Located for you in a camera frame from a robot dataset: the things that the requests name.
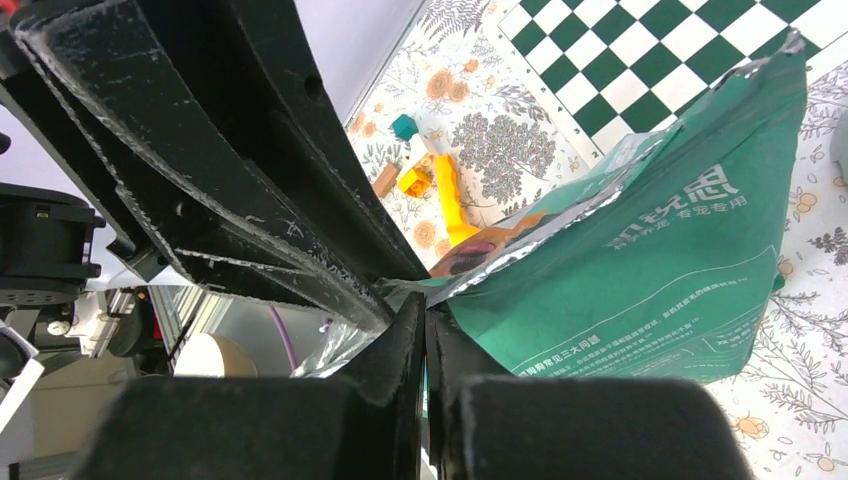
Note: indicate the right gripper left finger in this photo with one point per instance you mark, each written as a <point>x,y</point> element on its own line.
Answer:
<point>362,422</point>

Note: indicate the green pet food bag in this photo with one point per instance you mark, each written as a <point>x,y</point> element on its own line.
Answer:
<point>659,262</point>

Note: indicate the teal cube block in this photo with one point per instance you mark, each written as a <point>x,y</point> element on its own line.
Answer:
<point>404,127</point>

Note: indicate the orange plastic scoop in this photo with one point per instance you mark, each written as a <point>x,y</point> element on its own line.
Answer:
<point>457,227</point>

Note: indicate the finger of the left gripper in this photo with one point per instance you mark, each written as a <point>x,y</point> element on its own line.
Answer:
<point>98,92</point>
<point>249,66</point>

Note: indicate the green white chessboard mat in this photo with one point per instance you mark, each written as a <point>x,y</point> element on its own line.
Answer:
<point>603,69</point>

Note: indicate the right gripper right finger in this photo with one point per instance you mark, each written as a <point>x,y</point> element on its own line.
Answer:
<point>488,424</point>

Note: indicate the brown wooden block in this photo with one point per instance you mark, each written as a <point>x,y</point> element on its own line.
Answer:
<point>386,180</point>

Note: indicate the yellow toy block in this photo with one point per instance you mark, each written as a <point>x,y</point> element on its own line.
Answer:
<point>414,183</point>

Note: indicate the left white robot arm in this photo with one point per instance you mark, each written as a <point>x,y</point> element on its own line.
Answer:
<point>46,236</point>

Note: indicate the floral tablecloth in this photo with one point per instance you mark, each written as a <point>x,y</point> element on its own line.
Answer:
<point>788,407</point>

